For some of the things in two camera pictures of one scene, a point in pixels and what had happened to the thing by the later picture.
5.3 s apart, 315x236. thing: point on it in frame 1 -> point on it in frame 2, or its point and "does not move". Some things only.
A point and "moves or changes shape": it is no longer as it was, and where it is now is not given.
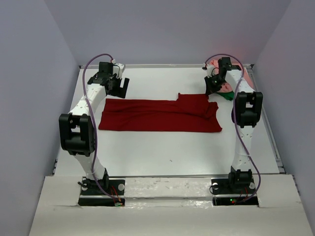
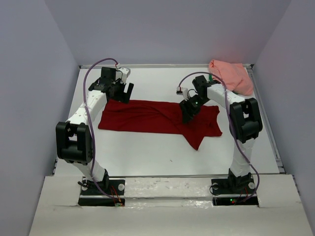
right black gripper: x=209 y=88 -> x=187 y=111
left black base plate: x=91 y=194 does not move
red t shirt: x=189 y=113 moves or changes shape
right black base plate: x=227 y=191 does not move
